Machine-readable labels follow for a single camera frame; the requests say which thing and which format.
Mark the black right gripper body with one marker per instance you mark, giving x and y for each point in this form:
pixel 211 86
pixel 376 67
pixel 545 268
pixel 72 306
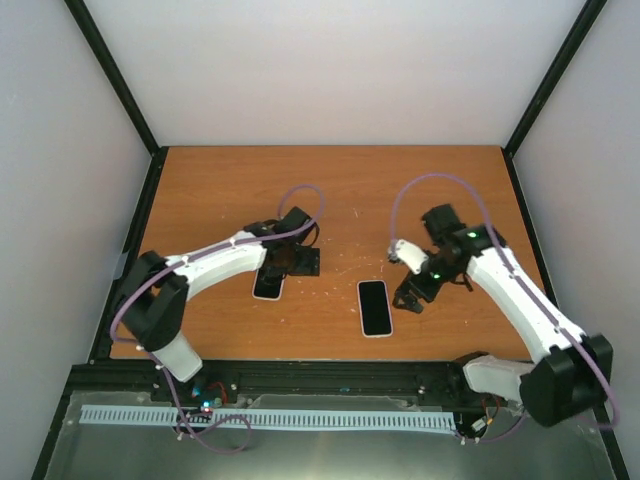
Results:
pixel 445 275

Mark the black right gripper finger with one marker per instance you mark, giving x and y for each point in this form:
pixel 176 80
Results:
pixel 402 298
pixel 413 304

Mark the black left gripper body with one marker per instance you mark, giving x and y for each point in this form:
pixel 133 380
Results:
pixel 297 267

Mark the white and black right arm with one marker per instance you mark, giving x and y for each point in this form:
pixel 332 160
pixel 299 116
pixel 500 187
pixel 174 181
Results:
pixel 568 371

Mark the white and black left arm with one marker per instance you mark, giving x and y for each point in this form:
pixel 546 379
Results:
pixel 152 299

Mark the small black phone white case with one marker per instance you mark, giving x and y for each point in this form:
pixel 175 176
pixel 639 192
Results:
pixel 265 292

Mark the grey metal front plate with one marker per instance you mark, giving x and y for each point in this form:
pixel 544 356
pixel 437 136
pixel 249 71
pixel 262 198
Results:
pixel 512 451

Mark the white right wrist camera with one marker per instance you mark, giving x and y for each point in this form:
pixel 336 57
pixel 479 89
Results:
pixel 409 254

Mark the black aluminium frame rail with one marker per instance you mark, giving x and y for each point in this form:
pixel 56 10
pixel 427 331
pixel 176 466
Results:
pixel 437 383

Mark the light blue slotted cable duct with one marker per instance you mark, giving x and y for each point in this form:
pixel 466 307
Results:
pixel 272 419

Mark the black left corner post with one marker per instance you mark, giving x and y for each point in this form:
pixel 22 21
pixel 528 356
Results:
pixel 101 52

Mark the black corner post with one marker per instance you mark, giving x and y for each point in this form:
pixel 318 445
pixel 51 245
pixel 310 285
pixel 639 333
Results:
pixel 101 52
pixel 570 46

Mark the black right corner post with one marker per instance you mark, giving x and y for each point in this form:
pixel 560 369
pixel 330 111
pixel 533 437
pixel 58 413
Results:
pixel 570 46

